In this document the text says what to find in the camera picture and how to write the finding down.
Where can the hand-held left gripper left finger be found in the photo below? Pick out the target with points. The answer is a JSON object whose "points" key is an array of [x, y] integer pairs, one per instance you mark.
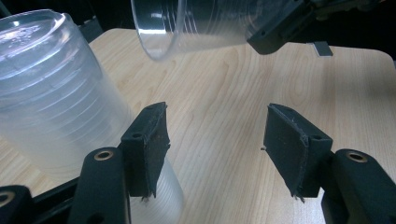
{"points": [[146, 149]]}

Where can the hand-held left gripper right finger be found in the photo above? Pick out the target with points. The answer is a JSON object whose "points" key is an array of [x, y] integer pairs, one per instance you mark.
{"points": [[295, 152]]}

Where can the single clear plastic cup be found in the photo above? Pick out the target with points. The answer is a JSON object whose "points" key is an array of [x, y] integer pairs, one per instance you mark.
{"points": [[186, 28]]}

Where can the stack of clear plastic cups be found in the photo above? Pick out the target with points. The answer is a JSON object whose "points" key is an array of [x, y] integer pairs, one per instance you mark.
{"points": [[59, 102]]}

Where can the black stand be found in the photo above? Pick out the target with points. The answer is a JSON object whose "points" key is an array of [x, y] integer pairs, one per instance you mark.
{"points": [[91, 29]]}

